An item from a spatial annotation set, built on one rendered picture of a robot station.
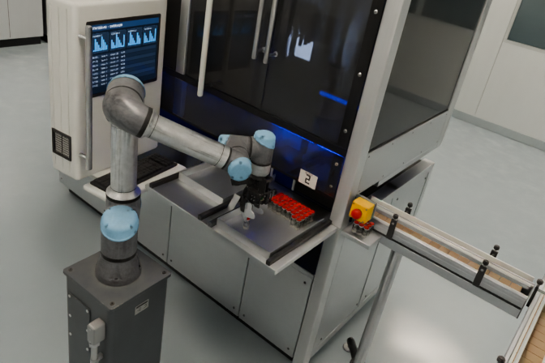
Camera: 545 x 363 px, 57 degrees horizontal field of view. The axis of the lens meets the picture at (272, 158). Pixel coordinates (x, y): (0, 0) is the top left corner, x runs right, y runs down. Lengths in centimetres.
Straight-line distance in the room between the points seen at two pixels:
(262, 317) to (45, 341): 102
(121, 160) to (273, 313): 116
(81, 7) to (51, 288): 156
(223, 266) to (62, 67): 121
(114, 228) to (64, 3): 86
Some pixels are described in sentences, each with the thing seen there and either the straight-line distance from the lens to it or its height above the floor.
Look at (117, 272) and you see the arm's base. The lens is 176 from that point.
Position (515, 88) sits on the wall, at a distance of 642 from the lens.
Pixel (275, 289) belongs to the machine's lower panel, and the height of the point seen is 40.
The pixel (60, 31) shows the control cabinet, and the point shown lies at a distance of 210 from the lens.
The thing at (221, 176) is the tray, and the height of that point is 88.
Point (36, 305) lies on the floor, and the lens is 289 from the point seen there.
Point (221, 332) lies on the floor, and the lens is 273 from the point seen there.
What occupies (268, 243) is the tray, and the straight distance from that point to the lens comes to 186.
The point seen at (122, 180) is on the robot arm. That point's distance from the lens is 173.
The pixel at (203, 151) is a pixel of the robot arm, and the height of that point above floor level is 129.
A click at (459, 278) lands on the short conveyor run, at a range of 202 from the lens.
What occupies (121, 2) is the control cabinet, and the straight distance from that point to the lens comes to 215.
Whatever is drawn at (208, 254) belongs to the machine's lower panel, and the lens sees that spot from 264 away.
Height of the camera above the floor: 198
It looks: 27 degrees down
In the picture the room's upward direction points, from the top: 11 degrees clockwise
